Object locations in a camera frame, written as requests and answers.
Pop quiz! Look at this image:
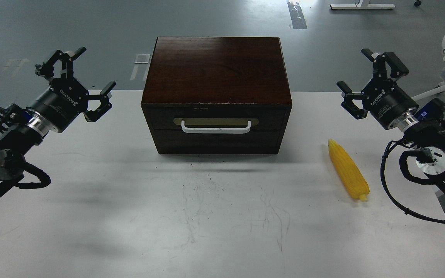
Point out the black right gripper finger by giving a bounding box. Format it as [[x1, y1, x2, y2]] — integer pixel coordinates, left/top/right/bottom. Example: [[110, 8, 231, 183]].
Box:
[[337, 81, 368, 119], [361, 49, 409, 81]]

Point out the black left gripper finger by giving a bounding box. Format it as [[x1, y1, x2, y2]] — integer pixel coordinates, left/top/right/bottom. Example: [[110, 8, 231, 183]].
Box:
[[83, 81, 116, 122], [35, 46, 87, 81]]

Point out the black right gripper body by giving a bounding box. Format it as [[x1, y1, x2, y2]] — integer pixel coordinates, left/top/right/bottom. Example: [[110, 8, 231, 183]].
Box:
[[362, 78, 419, 130]]

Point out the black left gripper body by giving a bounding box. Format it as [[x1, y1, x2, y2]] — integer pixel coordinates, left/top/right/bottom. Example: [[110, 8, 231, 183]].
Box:
[[27, 78, 88, 133]]

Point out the wooden drawer with front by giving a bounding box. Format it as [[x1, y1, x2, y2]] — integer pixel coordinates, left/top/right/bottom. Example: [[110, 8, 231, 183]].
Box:
[[143, 107, 287, 131]]

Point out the yellow corn cob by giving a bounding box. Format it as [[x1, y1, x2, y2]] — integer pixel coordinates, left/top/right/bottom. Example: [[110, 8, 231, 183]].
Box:
[[327, 139, 370, 201]]

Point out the white drawer handle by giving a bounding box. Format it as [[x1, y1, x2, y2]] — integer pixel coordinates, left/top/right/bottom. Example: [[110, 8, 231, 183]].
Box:
[[181, 120, 252, 134]]

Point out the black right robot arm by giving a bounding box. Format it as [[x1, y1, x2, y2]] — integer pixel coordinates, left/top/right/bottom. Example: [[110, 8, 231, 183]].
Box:
[[337, 49, 445, 224]]

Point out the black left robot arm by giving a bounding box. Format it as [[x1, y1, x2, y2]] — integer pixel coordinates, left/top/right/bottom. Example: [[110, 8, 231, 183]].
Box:
[[0, 47, 116, 197]]

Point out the dark wooden drawer cabinet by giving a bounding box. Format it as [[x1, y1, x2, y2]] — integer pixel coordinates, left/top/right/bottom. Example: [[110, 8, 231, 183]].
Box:
[[141, 37, 292, 154]]

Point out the white table base far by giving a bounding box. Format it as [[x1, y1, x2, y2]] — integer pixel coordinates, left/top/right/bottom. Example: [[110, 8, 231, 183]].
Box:
[[329, 0, 396, 10]]

